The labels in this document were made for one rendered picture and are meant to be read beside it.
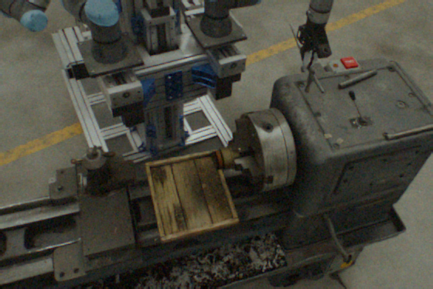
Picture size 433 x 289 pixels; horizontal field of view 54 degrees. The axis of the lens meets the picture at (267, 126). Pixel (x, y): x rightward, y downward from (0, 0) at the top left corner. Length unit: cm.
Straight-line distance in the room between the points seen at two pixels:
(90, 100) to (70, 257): 158
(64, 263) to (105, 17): 91
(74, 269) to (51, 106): 194
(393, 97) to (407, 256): 137
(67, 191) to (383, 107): 127
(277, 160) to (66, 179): 84
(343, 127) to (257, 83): 199
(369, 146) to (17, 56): 303
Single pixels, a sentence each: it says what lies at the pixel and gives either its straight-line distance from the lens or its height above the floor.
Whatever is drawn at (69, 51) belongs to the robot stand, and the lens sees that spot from 210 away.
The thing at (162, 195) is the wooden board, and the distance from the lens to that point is 176.
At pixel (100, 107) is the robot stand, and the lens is 303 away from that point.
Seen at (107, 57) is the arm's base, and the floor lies 119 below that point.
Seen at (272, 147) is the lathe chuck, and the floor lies 121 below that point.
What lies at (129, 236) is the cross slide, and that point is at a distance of 159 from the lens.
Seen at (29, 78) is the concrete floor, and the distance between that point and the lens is 368.
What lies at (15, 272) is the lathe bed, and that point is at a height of 86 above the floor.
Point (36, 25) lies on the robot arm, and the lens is 163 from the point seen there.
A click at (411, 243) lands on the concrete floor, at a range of 294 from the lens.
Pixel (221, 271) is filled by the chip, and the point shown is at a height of 59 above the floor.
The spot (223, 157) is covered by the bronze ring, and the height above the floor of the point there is 111.
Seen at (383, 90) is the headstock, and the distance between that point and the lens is 178.
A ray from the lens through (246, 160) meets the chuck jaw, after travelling 158.
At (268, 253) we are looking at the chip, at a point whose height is 57.
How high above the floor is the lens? 238
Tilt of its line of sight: 49 degrees down
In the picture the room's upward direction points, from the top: 11 degrees clockwise
